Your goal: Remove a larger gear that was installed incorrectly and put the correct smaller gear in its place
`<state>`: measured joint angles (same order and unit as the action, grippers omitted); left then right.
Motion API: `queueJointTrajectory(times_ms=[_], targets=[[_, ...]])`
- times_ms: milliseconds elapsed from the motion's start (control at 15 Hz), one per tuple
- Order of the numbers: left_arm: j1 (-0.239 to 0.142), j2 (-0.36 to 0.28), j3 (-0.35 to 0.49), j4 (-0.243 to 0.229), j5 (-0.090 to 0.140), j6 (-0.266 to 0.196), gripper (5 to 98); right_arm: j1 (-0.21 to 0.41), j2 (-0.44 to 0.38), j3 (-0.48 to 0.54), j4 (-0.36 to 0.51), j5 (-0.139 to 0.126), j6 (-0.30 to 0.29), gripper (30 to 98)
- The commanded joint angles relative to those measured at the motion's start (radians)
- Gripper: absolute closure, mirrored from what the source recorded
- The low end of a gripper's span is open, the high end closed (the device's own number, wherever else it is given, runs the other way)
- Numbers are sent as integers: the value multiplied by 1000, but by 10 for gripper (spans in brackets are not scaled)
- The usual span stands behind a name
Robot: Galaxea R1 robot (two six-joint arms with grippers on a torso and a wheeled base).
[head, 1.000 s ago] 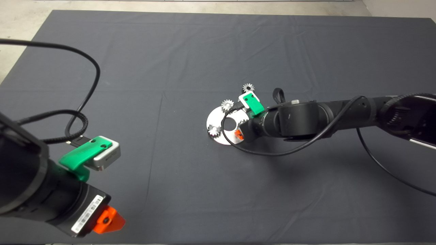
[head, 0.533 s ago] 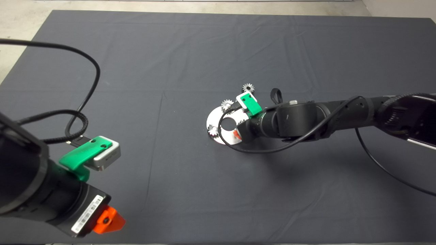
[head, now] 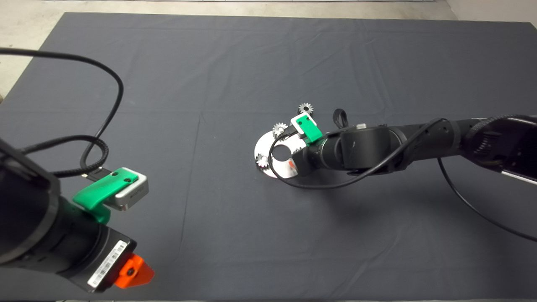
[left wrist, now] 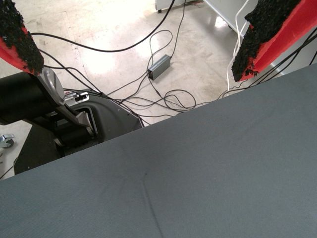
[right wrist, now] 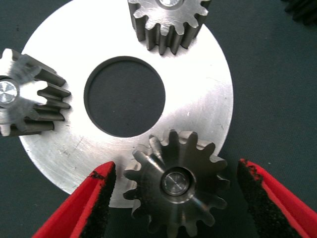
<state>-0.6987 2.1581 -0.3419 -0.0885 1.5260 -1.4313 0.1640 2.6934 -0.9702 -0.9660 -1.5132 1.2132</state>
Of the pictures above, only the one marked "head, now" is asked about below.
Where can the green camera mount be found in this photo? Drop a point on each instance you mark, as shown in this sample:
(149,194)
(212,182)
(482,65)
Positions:
(310,130)
(98,193)

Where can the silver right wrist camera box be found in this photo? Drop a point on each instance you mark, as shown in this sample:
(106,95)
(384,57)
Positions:
(294,126)

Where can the green left camera mount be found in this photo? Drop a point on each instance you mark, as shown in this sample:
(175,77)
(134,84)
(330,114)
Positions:
(98,193)

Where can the green right camera mount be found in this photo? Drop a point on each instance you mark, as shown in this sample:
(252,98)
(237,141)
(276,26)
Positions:
(310,130)

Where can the small steel gear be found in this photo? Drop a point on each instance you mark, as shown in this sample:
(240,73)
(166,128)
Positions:
(279,130)
(262,162)
(303,106)

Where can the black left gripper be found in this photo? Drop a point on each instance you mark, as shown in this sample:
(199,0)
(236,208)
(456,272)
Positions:
(84,256)

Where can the dark grey table cloth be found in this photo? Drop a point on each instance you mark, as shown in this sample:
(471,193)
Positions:
(209,63)

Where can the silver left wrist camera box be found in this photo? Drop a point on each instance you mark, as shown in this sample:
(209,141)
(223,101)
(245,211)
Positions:
(134,195)

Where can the round metal plate with hole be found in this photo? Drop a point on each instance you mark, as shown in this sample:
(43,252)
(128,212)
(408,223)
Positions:
(264,147)

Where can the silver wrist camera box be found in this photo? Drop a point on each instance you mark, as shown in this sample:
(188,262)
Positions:
(134,195)
(294,126)

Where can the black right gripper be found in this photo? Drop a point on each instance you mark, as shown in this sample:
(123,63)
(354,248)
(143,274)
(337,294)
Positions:
(319,157)

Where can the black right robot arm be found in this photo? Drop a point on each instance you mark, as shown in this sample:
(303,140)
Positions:
(419,147)

